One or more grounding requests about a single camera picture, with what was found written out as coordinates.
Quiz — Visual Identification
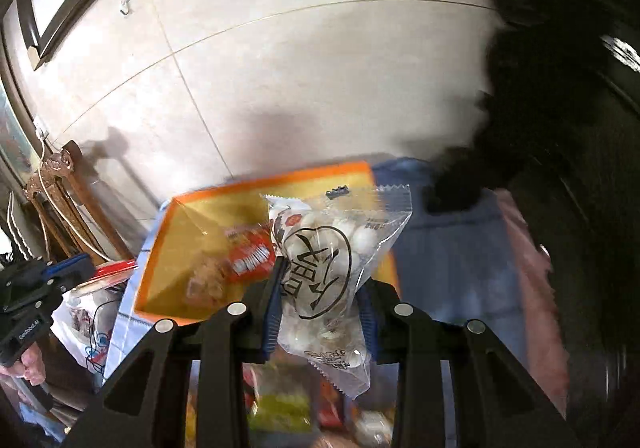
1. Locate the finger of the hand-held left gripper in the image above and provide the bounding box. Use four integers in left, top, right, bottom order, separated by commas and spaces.
44, 253, 97, 290

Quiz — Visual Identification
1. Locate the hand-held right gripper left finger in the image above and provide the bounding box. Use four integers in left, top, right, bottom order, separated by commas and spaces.
62, 255, 291, 448

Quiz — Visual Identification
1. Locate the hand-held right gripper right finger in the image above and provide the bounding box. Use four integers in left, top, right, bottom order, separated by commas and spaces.
356, 278, 583, 448

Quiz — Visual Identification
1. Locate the red snack packet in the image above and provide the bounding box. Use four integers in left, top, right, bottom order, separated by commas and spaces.
224, 224, 277, 285

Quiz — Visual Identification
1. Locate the brown cookie packet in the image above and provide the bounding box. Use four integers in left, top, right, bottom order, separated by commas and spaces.
184, 255, 236, 310

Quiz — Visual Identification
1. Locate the clear bag of white candies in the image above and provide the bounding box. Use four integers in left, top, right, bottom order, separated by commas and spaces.
264, 184, 413, 401

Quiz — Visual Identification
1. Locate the orange cardboard box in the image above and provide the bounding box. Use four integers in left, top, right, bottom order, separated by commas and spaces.
134, 160, 401, 329

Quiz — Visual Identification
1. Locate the person's left hand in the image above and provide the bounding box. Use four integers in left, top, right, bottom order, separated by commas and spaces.
0, 343, 48, 386

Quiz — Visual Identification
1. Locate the red lid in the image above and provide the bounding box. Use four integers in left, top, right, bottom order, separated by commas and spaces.
75, 258, 138, 291

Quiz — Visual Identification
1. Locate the carved wooden chair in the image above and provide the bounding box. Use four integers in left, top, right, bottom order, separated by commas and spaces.
22, 139, 136, 263

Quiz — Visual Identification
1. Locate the white plastic bag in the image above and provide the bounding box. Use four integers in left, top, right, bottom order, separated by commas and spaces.
50, 281, 131, 381

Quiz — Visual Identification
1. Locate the blue denim cloth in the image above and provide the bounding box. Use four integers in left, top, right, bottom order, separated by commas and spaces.
102, 157, 531, 386

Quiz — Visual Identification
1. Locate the pink cloth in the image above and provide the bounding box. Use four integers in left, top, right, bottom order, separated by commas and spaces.
495, 188, 573, 419

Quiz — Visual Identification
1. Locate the dark carved wooden furniture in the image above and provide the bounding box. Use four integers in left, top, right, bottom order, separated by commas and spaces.
422, 0, 640, 448

